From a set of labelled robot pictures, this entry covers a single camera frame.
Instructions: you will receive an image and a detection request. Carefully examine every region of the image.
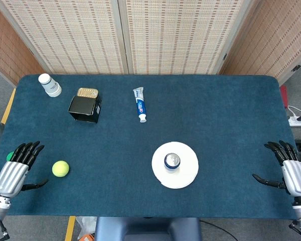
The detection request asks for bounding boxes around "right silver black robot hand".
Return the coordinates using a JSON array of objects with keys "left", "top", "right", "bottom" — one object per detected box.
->
[{"left": 252, "top": 140, "right": 301, "bottom": 199}]

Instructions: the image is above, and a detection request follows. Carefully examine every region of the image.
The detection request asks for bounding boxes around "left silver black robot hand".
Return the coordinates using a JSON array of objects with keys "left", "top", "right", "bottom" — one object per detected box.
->
[{"left": 0, "top": 141, "right": 50, "bottom": 198}]

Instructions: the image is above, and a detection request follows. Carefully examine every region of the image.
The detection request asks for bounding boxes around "yellow tennis ball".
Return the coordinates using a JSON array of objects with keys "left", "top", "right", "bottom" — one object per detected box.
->
[{"left": 52, "top": 160, "right": 70, "bottom": 178}]

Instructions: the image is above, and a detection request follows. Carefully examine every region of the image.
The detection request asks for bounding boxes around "black cardboard box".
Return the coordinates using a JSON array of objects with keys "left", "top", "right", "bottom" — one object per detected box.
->
[{"left": 67, "top": 95, "right": 102, "bottom": 124}]

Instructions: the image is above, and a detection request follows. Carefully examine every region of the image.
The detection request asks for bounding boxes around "white power strip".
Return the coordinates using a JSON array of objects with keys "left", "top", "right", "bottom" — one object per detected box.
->
[{"left": 288, "top": 115, "right": 301, "bottom": 128}]

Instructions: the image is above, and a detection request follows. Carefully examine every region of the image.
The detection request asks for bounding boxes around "red flat object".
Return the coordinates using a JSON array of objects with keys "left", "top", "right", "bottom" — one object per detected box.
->
[{"left": 279, "top": 85, "right": 290, "bottom": 108}]

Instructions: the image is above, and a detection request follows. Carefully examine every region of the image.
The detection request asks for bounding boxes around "clear plastic bag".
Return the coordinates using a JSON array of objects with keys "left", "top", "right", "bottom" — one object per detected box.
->
[{"left": 76, "top": 216, "right": 97, "bottom": 240}]

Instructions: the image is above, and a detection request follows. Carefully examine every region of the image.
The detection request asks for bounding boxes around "blue carpet table cloth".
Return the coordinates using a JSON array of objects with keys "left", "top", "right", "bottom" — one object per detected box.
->
[{"left": 0, "top": 74, "right": 301, "bottom": 219}]

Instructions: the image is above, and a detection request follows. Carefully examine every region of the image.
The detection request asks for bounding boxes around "stack of white paper cups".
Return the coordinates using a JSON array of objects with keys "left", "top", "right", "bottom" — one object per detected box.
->
[{"left": 38, "top": 73, "right": 63, "bottom": 98}]

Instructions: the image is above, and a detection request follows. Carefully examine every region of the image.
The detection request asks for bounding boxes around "white paper plate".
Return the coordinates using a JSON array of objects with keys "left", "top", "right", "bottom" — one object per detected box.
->
[{"left": 151, "top": 141, "right": 200, "bottom": 190}]

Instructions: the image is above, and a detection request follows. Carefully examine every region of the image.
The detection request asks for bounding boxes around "gold metal tin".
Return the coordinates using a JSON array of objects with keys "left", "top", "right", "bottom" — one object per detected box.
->
[{"left": 76, "top": 87, "right": 100, "bottom": 99}]

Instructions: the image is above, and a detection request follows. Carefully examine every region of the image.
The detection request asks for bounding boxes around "blue white soda can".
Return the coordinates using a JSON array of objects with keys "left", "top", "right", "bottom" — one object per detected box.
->
[{"left": 164, "top": 152, "right": 181, "bottom": 172}]

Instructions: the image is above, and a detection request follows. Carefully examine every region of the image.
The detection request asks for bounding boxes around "brown woven screen panel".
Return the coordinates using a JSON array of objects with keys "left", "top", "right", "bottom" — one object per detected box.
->
[
  {"left": 219, "top": 0, "right": 301, "bottom": 86},
  {"left": 0, "top": 0, "right": 46, "bottom": 86}
]

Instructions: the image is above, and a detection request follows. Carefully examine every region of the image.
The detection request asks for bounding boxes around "dark blue padded seat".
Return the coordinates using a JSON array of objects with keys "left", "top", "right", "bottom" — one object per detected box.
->
[{"left": 94, "top": 217, "right": 202, "bottom": 241}]

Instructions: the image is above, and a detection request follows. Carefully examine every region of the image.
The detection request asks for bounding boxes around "blue white toothpaste tube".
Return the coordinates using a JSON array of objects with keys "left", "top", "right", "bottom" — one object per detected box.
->
[{"left": 132, "top": 86, "right": 148, "bottom": 124}]

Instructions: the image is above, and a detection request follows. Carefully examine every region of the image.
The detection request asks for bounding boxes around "light woven screen panel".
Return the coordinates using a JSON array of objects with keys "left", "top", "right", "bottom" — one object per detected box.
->
[
  {"left": 117, "top": 0, "right": 254, "bottom": 75},
  {"left": 0, "top": 0, "right": 129, "bottom": 75}
]

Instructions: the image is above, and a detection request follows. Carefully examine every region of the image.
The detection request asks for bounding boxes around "white power cable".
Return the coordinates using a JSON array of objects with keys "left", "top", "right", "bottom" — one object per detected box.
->
[{"left": 287, "top": 105, "right": 301, "bottom": 119}]

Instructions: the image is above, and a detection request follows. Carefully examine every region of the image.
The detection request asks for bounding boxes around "black floor cable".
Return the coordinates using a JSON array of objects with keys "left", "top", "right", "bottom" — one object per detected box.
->
[{"left": 199, "top": 219, "right": 239, "bottom": 239}]

